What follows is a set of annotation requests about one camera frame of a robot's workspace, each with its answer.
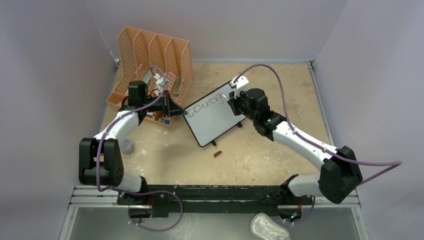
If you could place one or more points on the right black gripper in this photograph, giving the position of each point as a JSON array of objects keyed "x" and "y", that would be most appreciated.
[{"x": 233, "y": 101}]

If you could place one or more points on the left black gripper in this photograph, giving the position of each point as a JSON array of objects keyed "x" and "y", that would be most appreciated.
[{"x": 169, "y": 108}]

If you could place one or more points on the black framed whiteboard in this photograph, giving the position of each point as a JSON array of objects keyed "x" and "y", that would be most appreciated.
[{"x": 211, "y": 115}]

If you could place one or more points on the brown marker cap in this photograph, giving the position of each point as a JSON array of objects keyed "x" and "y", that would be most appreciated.
[{"x": 217, "y": 154}]

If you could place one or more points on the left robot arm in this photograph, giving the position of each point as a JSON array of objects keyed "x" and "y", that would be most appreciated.
[{"x": 100, "y": 161}]

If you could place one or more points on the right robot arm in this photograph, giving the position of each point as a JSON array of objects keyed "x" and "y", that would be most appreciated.
[{"x": 338, "y": 174}]

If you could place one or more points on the metal whiteboard stand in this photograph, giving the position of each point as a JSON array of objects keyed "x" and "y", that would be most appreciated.
[{"x": 238, "y": 124}]

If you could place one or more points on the grey rounded case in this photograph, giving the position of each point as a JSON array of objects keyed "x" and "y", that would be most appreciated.
[{"x": 178, "y": 86}]

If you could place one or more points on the grey eraser block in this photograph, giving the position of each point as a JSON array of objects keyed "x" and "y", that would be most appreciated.
[{"x": 147, "y": 78}]

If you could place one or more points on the peach plastic file organizer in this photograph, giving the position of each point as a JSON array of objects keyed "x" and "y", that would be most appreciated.
[{"x": 139, "y": 50}]

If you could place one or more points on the clear plastic jar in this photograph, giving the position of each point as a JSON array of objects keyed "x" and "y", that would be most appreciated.
[{"x": 126, "y": 147}]

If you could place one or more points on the silver foil pouch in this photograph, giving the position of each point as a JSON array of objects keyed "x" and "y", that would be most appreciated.
[{"x": 264, "y": 228}]

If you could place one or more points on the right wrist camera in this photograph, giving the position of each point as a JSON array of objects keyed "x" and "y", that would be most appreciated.
[{"x": 239, "y": 83}]

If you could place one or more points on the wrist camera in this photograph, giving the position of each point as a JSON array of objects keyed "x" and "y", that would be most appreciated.
[
  {"x": 239, "y": 83},
  {"x": 160, "y": 83}
]

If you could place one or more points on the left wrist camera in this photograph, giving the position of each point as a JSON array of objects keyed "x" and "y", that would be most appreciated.
[{"x": 160, "y": 83}]

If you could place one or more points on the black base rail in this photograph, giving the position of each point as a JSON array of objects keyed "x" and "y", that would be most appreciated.
[{"x": 274, "y": 200}]

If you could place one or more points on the aluminium frame rail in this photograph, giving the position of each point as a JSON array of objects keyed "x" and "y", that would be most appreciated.
[{"x": 353, "y": 198}]

